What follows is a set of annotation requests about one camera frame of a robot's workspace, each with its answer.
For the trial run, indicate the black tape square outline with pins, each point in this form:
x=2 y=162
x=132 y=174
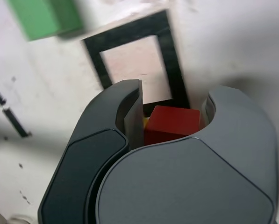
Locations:
x=167 y=46

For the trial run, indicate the black tape strip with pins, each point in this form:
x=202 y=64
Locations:
x=16 y=122

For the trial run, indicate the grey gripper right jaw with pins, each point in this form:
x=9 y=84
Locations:
x=188 y=182

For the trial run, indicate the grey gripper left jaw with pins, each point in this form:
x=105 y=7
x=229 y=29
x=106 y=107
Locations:
x=95 y=144

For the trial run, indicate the red cube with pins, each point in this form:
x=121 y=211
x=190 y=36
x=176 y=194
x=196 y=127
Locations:
x=172 y=123

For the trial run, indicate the green cube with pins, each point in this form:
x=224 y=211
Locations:
x=43 y=18

